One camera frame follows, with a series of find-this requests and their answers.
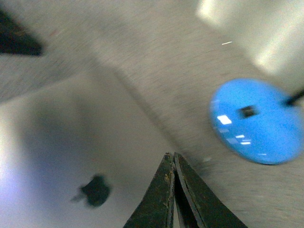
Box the blue desk lamp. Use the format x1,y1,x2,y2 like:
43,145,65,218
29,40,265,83
209,78,304,165

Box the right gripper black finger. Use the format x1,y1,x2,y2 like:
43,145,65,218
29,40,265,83
0,9,43,56
124,153,175,228
174,153,247,228

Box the grey laptop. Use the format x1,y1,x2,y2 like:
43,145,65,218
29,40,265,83
0,74,176,228

